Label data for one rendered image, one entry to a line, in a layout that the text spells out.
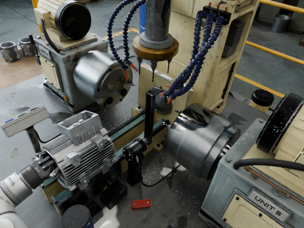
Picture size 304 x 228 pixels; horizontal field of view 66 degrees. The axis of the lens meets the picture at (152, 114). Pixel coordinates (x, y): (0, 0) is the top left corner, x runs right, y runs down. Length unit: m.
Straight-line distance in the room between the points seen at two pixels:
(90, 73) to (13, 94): 0.68
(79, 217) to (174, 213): 0.54
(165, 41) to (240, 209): 0.62
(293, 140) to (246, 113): 0.89
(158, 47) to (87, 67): 0.42
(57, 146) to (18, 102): 0.81
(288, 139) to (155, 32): 0.54
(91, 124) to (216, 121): 0.45
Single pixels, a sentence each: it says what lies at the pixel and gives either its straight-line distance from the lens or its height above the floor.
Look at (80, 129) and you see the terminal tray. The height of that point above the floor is 1.13.
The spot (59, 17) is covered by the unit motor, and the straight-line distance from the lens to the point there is 1.25.
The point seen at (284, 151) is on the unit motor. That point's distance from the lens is 0.71.
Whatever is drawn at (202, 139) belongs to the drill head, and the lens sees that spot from 0.82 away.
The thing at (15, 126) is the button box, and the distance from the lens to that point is 1.03.
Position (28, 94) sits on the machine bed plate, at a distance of 1.66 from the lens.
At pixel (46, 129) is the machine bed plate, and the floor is 0.80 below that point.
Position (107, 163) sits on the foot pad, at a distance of 0.89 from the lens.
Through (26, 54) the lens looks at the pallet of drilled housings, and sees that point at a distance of 3.54.
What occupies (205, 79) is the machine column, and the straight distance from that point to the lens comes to 1.09.
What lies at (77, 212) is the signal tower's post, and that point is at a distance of 0.57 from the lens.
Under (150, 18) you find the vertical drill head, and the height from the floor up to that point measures 1.43.
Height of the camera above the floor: 1.72
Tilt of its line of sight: 42 degrees down
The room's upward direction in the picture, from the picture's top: 4 degrees clockwise
